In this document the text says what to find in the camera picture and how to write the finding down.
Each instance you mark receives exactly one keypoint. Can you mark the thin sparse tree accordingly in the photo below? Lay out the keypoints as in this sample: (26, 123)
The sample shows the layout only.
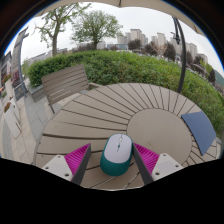
(54, 40)

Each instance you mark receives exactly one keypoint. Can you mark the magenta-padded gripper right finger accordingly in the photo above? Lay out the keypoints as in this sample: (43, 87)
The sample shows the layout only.
(163, 164)

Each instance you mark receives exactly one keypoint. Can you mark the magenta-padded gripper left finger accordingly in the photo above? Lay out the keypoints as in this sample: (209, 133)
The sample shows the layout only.
(60, 165)

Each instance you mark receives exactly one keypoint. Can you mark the dark curved parasol pole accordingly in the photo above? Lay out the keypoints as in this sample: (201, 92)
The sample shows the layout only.
(183, 66)

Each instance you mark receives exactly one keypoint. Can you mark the tall grey sign pillar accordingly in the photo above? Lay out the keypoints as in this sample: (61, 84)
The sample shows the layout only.
(17, 56)

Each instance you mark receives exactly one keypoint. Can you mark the blue mouse pad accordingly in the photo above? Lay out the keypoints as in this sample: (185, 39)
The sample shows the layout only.
(201, 130)

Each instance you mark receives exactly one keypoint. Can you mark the beige parasol canopy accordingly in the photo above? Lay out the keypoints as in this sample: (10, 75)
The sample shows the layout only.
(150, 4)

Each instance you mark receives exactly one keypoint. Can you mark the round leafy tree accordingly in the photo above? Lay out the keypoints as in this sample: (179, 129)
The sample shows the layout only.
(96, 25)

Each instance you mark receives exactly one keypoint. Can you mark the white and teal computer mouse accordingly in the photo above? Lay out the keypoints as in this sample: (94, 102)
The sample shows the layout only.
(117, 150)

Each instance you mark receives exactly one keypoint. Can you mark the grey slatted wooden chair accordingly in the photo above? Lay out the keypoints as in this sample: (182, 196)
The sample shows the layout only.
(65, 83)

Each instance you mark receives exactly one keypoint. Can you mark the green hedge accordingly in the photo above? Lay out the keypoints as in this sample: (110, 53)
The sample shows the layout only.
(133, 66)

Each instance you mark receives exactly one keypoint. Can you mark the far apartment buildings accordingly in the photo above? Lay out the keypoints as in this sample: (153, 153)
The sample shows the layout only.
(136, 35)

